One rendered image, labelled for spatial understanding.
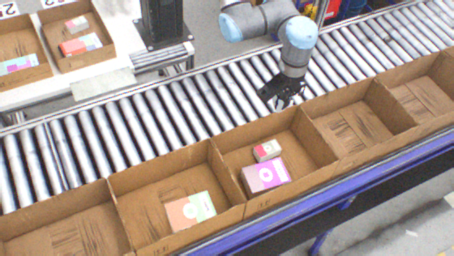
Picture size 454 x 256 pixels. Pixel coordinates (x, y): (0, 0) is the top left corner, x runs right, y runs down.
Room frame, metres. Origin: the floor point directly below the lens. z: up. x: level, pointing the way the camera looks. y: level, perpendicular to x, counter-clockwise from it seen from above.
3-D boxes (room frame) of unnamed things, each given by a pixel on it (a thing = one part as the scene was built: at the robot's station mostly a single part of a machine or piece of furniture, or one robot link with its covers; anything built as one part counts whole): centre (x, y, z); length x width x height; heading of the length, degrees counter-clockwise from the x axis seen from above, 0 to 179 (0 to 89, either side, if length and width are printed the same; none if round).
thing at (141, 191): (0.66, 0.17, 0.96); 0.39 x 0.29 x 0.17; 123
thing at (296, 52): (0.96, -0.16, 1.51); 0.10 x 0.09 x 0.12; 28
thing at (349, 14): (2.90, -0.76, 0.15); 0.31 x 0.31 x 0.29
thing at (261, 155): (0.95, -0.15, 0.91); 0.10 x 0.06 x 0.05; 123
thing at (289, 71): (0.96, -0.15, 1.42); 0.10 x 0.09 x 0.05; 37
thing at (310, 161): (0.88, -0.16, 0.96); 0.39 x 0.29 x 0.17; 123
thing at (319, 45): (1.66, -0.52, 0.72); 0.52 x 0.05 x 0.05; 33
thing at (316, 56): (1.62, -0.46, 0.72); 0.52 x 0.05 x 0.05; 33
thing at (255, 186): (0.82, -0.15, 0.92); 0.16 x 0.11 x 0.07; 116
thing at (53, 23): (1.58, 0.86, 0.80); 0.38 x 0.28 x 0.10; 35
